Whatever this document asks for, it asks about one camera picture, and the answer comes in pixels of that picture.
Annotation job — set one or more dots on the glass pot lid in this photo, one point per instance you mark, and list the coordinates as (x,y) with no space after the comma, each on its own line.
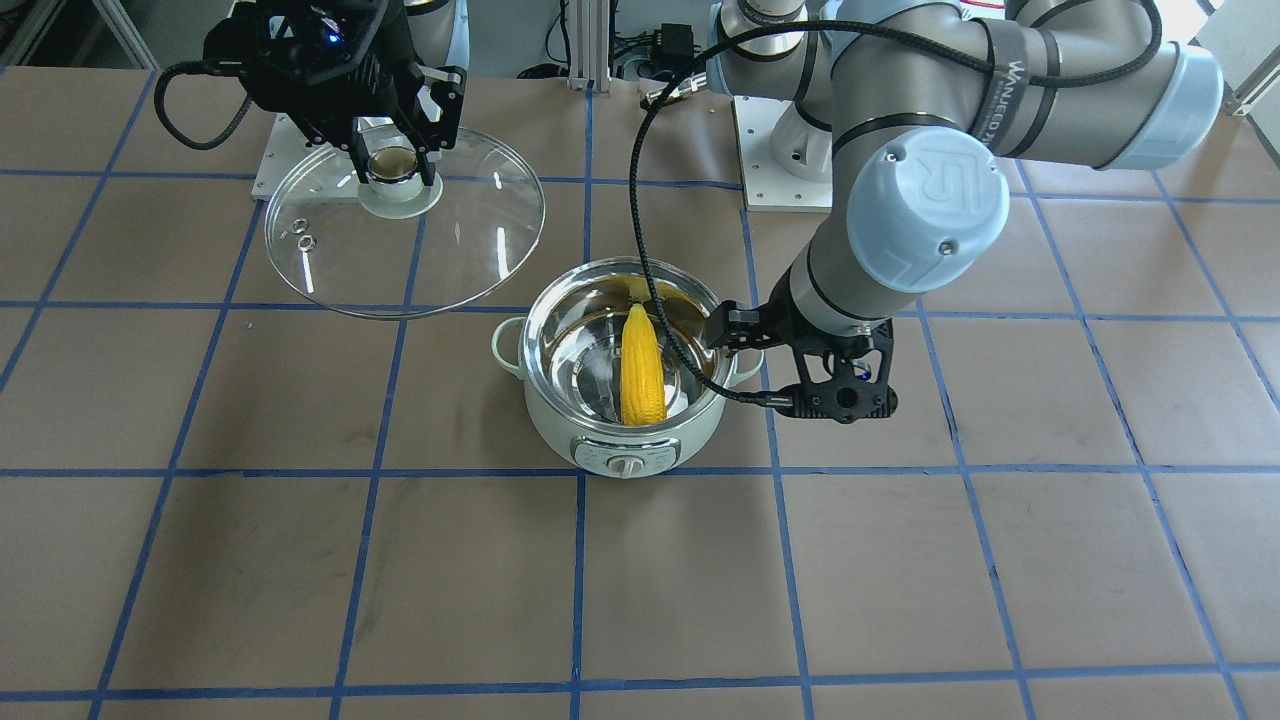
(395,247)

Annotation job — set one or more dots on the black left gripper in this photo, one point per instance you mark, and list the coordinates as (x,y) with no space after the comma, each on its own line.
(781,325)

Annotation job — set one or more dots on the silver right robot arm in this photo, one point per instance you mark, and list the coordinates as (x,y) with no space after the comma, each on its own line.
(439,34)

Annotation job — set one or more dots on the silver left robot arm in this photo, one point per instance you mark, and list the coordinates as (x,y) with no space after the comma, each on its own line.
(908,119)

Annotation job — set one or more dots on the yellow corn cob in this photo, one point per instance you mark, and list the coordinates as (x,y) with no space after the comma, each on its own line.
(642,386)

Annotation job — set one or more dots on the aluminium frame post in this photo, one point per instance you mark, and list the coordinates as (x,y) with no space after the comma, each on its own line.
(588,34)

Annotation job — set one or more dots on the pale green electric pot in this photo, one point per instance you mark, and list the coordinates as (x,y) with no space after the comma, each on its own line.
(569,354)

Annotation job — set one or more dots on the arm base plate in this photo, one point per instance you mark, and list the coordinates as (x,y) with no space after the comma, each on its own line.
(785,160)
(287,147)

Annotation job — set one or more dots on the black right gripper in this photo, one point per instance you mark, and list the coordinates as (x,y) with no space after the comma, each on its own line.
(372,96)

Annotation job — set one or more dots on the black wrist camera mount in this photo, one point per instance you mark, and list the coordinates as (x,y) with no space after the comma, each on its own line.
(842,378)

